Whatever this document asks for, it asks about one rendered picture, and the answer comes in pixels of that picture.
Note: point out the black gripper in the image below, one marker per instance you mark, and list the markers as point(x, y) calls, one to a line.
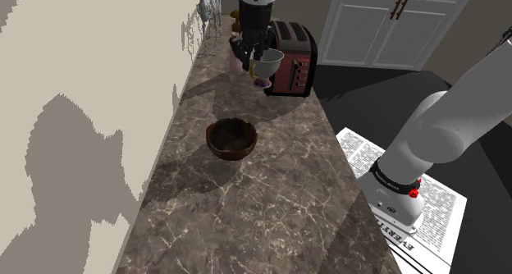
point(256, 17)

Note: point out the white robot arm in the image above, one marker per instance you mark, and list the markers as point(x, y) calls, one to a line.
point(448, 121)

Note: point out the golden brown small figure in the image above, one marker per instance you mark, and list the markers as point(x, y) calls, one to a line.
point(236, 23)

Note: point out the red and black toaster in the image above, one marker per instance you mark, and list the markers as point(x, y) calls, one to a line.
point(298, 61)

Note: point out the dark brown wooden bowl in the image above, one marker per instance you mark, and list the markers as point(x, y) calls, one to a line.
point(232, 139)

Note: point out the white double-door cabinet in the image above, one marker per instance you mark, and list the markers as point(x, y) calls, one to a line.
point(368, 29)

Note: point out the newspaper-patterned robot stand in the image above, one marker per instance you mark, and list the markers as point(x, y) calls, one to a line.
point(440, 209)

